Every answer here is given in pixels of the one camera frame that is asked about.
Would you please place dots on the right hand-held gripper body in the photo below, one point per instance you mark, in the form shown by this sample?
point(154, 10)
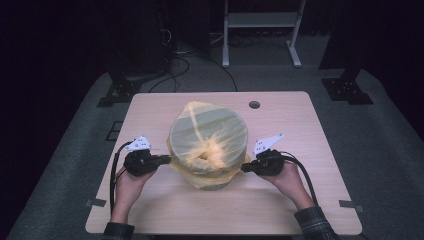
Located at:
point(270, 163)

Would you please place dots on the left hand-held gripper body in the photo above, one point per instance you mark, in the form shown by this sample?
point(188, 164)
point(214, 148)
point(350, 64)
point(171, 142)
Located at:
point(140, 163)

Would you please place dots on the green plastic trash bin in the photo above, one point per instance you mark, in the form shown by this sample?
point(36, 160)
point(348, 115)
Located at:
point(215, 186)

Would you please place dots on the yellow cloth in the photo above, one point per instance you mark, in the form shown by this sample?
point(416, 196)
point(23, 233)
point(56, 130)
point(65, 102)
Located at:
point(208, 150)

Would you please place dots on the person's left hand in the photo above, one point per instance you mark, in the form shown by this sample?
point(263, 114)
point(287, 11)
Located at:
point(130, 186)

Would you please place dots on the person's right hand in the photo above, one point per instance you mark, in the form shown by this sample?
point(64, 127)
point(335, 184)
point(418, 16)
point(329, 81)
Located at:
point(291, 183)

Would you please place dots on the black stand base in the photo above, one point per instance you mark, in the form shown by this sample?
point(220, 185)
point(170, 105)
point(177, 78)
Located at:
point(346, 90)
point(121, 91)

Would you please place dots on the white metal stand frame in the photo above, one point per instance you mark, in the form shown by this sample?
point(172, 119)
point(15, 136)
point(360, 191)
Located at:
point(263, 19)

